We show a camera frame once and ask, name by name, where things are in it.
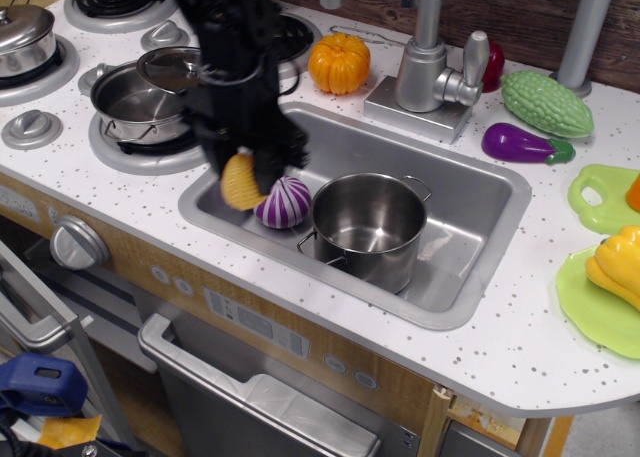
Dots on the grey dishwasher door handle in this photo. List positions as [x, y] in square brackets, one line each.
[259, 417]

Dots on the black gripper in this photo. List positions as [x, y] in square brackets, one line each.
[225, 116]

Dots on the blue clamp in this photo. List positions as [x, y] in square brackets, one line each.
[39, 385]

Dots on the grey oven dial knob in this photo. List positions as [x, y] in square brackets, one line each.
[74, 245]

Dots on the yellow toy bell pepper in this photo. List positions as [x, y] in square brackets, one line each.
[614, 266]

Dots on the grey support pole right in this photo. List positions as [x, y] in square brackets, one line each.
[581, 44]

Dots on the orange toy piece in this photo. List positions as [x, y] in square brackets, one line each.
[633, 194]

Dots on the grey stove knob middle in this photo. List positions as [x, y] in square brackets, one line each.
[87, 80]

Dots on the black coil burner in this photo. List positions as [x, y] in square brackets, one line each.
[296, 37]
[117, 16]

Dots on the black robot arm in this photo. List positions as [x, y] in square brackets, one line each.
[237, 38]

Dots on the large steel pot in sink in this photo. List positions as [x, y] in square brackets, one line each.
[369, 225]

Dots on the steel pot lid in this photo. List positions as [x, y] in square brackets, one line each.
[171, 69]

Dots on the grey oven door handle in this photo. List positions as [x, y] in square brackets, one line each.
[31, 312]

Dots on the green toy bitter gourd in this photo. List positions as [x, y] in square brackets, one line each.
[546, 105]

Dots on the purple toy eggplant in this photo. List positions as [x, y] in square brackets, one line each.
[509, 143]

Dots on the grey stove knob back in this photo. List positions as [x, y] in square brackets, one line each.
[166, 34]

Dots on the light green toy plate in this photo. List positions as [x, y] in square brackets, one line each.
[599, 315]

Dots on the grey sink basin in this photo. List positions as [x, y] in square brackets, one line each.
[472, 216]

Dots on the small steel pot on stove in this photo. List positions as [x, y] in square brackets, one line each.
[133, 110]

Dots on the red toy apple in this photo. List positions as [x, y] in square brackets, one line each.
[494, 70]

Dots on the orange toy pumpkin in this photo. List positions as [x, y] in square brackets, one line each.
[339, 64]

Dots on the green toy cutting board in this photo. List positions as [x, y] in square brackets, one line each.
[598, 197]

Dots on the yellow toy corn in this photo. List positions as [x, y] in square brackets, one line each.
[239, 187]

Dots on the grey stove knob left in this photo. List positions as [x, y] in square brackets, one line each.
[31, 130]

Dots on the black coil burner back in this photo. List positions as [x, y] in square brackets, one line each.
[117, 16]

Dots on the black coil burner right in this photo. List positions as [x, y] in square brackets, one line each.
[296, 37]

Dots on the silver toy faucet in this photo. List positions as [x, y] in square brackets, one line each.
[428, 97]

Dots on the purple white striped toy onion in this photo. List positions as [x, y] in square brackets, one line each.
[287, 205]

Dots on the steel pot with lid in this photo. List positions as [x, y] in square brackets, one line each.
[27, 38]

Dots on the grey stove knob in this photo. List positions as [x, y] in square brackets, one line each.
[87, 80]
[166, 34]
[31, 130]

